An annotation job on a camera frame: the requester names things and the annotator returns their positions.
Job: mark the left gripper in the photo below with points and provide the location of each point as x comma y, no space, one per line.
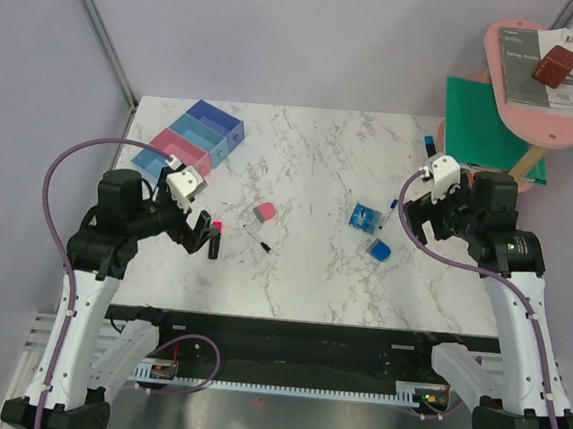
190,238

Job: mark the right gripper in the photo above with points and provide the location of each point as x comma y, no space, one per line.
422,209

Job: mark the pink bin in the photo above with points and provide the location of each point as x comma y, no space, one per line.
173,144

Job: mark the light blue bin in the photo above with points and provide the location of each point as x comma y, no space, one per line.
149,164
202,136

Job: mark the purple bin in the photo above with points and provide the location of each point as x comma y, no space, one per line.
219,121

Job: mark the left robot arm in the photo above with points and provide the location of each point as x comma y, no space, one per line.
73,387

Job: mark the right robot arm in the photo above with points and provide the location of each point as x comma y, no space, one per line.
471,225

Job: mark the blue-capped white pen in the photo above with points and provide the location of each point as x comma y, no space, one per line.
387,215

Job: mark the blue eraser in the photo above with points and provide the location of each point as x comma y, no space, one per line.
379,250

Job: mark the pink eraser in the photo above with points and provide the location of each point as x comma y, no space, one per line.
264,212

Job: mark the black-capped white pen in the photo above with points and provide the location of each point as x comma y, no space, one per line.
255,235

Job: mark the green folder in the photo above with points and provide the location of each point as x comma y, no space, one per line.
475,135

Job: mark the pink two-tier stand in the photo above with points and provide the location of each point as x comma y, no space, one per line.
542,131

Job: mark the grey setup guide booklet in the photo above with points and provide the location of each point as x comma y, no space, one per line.
520,55

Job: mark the dark red card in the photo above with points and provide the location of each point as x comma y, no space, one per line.
554,67

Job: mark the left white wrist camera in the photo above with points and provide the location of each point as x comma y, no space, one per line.
183,182

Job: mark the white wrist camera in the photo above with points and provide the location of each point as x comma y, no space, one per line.
183,182
444,172

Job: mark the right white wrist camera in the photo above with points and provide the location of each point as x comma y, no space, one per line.
444,172

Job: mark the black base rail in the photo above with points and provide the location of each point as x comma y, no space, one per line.
304,354

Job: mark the white slotted cable duct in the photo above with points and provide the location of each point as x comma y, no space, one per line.
405,394

